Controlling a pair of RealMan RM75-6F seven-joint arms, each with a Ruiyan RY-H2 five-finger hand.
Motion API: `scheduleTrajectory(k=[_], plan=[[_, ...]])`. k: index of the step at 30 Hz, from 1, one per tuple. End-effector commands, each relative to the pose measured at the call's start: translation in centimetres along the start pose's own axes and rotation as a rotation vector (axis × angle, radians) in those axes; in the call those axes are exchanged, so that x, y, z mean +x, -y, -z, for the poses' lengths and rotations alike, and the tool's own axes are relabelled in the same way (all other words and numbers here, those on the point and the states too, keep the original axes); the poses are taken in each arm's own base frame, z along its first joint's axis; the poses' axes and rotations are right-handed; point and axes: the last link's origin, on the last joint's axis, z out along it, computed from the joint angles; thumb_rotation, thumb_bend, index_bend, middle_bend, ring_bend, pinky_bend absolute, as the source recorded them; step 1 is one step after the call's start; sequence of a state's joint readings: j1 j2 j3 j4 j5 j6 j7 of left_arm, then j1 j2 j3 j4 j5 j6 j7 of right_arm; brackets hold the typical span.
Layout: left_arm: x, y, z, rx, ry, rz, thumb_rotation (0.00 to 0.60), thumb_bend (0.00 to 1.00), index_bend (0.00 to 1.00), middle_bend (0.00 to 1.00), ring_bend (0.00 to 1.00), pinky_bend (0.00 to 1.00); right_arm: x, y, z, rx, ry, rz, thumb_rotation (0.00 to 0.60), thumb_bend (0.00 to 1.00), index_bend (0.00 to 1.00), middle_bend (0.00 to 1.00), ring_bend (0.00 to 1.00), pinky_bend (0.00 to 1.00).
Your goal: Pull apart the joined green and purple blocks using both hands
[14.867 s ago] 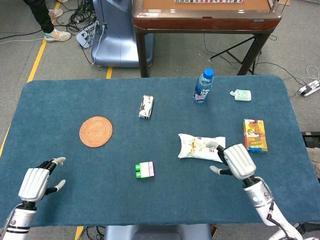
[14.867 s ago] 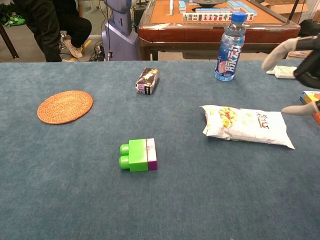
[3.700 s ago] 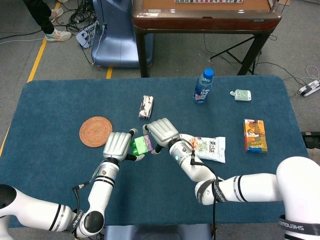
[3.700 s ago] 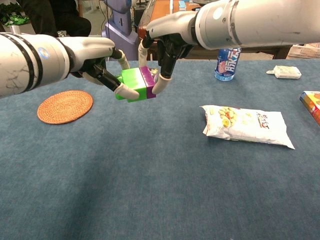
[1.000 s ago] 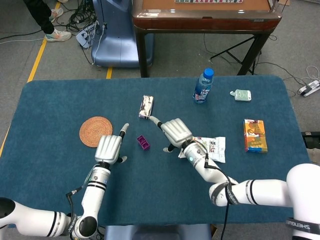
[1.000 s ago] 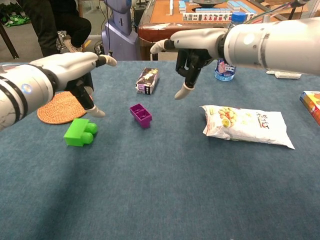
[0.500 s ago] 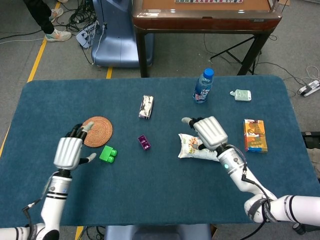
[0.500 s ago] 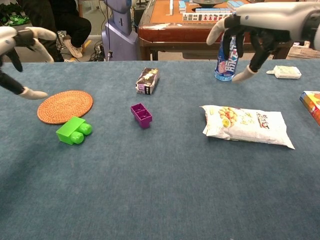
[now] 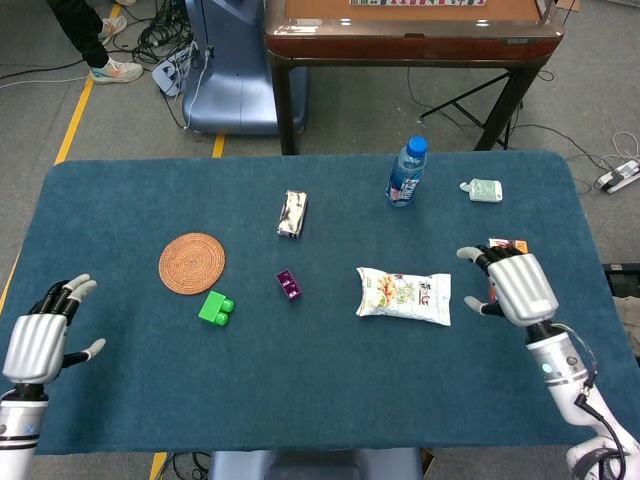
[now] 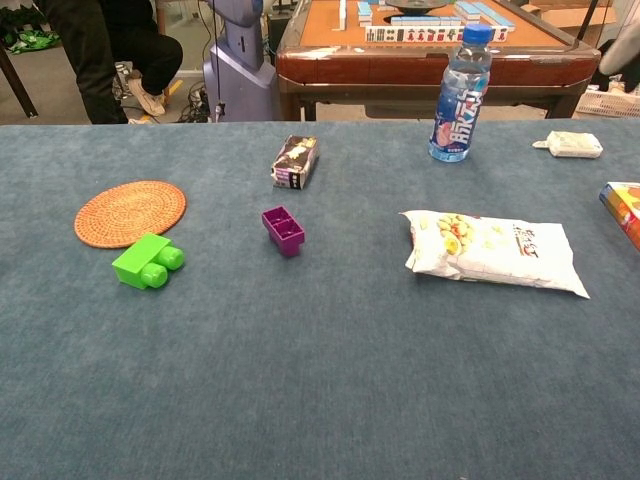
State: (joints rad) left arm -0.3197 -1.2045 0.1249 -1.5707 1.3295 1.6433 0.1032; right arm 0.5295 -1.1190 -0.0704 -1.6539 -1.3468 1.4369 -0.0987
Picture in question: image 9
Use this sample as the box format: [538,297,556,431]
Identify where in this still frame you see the orange printed box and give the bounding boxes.
[487,237,530,303]

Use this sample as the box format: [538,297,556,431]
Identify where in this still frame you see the round woven rattan coaster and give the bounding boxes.
[158,231,227,296]

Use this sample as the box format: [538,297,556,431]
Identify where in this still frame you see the person in black trousers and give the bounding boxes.
[44,0,145,85]

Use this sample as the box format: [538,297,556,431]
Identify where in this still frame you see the blue grey robot torso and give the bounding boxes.
[208,448,425,480]

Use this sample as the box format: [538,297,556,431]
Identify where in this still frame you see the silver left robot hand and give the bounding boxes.
[2,273,107,386]

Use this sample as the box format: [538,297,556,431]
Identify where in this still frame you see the blue felt table cloth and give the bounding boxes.
[0,151,640,456]

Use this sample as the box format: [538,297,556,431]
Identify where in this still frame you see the green toy block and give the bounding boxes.
[197,290,236,329]

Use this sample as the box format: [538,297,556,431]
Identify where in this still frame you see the brown mahjong table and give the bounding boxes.
[263,0,566,156]

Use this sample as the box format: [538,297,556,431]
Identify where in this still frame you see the row of mahjong tiles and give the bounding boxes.
[348,0,489,8]

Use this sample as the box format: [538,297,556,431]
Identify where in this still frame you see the black floor cable bundle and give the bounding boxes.
[112,0,201,66]

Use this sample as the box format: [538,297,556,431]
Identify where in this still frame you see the small white wipes packet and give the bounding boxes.
[459,178,504,204]

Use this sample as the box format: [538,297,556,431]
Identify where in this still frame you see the purple toy block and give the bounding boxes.
[275,269,305,303]

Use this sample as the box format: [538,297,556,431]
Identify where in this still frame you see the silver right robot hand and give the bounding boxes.
[456,244,560,330]

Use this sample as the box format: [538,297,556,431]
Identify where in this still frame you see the white snack bag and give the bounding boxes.
[355,266,453,327]

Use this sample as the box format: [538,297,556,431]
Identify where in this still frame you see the silver foil snack packet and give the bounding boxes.
[276,188,309,240]

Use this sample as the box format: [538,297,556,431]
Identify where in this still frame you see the white power strip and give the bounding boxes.
[593,159,640,194]

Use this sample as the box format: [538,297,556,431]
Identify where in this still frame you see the black floor case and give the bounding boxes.
[602,262,640,297]

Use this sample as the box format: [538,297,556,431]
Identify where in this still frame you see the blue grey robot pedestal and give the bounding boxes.
[180,0,309,137]

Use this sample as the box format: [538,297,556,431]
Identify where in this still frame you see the blue capped drink bottle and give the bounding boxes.
[384,135,430,209]

